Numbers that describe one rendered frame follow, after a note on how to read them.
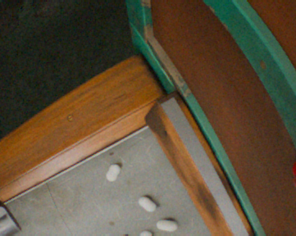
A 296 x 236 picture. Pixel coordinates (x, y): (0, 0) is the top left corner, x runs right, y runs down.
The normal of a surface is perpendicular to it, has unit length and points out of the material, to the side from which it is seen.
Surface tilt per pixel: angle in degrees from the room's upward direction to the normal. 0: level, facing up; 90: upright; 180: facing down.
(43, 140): 0
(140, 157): 0
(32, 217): 0
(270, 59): 90
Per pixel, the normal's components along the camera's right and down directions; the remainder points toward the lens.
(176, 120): -0.04, -0.25
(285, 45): -0.87, 0.48
